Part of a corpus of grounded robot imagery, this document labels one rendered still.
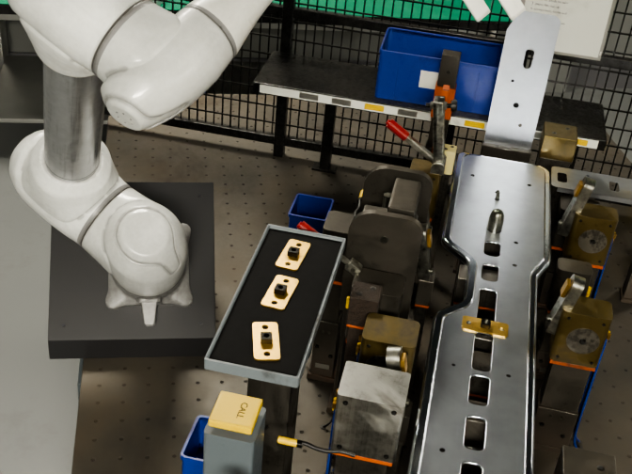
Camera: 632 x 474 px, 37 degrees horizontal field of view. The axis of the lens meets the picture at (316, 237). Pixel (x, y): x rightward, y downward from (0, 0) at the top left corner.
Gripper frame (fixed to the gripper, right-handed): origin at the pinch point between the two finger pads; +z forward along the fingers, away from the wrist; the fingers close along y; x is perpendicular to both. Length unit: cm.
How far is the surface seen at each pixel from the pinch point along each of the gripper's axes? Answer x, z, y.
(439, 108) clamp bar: -8.8, 17.3, -33.1
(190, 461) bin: -91, 29, -2
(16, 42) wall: -79, -51, -338
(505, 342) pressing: -34, 46, 7
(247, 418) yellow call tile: -74, 12, 38
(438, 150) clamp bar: -13.3, 25.6, -36.3
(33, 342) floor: -130, 29, -153
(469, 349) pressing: -40, 42, 8
